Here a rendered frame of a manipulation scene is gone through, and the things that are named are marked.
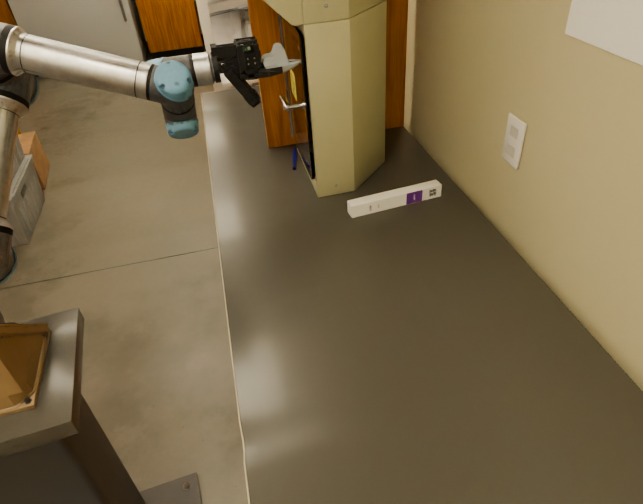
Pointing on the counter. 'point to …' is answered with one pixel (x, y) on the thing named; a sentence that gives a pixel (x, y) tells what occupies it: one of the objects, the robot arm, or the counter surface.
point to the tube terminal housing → (345, 90)
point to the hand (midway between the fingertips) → (294, 65)
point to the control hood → (292, 11)
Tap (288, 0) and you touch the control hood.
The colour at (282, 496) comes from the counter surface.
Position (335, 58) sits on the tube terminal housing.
